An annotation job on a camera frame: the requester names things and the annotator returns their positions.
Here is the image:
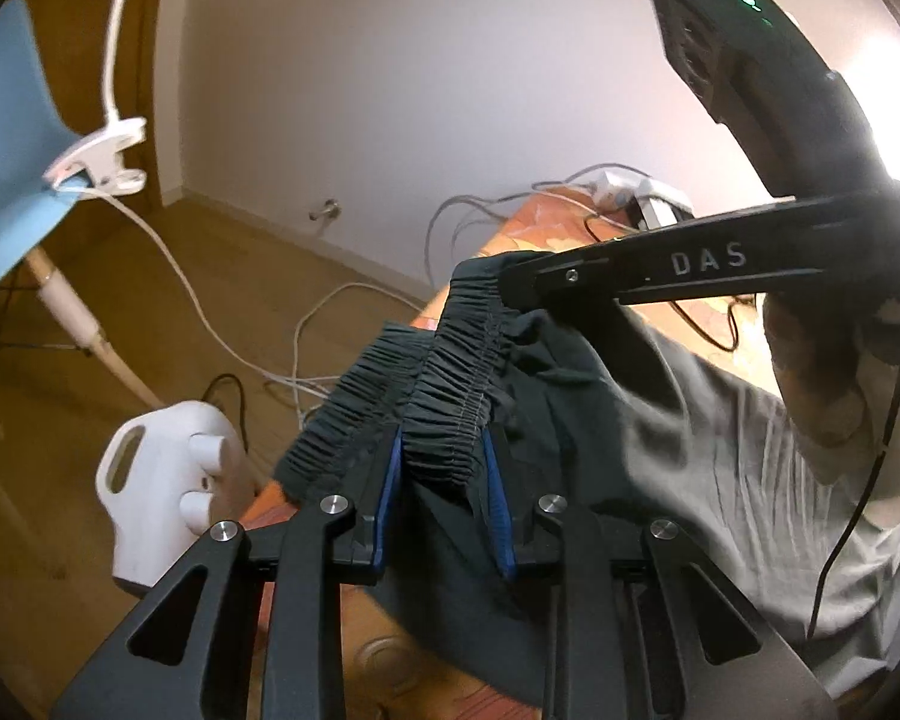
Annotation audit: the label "person's right forearm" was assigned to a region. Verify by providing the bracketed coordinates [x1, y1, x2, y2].
[786, 390, 900, 535]

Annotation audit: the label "white gooseneck clip holder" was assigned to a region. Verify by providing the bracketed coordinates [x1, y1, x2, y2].
[43, 0, 158, 197]

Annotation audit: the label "white plastic jug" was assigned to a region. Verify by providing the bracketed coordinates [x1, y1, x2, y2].
[95, 400, 257, 595]

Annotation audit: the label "grey cable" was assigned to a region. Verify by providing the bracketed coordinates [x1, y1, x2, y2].
[424, 161, 635, 284]

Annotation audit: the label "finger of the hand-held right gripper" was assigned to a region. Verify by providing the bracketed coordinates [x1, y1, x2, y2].
[497, 236, 625, 314]

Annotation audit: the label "orange floral bedsheet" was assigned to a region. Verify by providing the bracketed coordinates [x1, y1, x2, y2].
[236, 191, 788, 720]

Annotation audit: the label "person's right hand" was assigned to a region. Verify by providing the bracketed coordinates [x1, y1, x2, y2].
[763, 286, 900, 440]

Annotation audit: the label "black pants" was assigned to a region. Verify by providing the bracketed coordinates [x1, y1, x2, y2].
[272, 251, 650, 707]

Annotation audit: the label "white cable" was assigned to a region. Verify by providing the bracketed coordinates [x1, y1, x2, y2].
[291, 281, 428, 421]
[82, 187, 338, 407]

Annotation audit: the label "wooden door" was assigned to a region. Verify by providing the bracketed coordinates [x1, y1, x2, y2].
[11, 0, 190, 211]

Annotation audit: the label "black floor cable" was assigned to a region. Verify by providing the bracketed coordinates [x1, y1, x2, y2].
[201, 373, 260, 488]

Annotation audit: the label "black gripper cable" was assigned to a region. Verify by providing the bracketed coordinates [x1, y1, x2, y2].
[805, 356, 900, 640]

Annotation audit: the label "person's grey shirt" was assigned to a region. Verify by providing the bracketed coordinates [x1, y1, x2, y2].
[628, 313, 900, 700]

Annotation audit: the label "blue chair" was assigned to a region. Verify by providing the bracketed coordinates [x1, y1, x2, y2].
[0, 0, 167, 410]

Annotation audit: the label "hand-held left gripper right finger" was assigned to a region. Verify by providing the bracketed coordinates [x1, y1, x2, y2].
[482, 426, 841, 720]

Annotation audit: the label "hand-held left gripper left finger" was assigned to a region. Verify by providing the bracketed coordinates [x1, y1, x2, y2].
[49, 426, 407, 720]

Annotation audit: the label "white power strip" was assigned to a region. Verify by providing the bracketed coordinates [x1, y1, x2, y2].
[591, 169, 696, 232]

